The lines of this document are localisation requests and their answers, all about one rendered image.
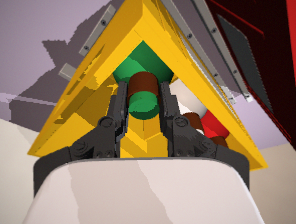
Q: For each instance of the white bottle with brown label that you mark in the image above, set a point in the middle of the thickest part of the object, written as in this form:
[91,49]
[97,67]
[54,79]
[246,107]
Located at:
[190,106]

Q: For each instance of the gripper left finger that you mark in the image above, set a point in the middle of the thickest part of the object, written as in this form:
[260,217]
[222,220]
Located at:
[104,141]

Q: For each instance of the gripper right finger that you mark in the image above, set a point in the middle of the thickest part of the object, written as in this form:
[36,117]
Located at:
[186,141]

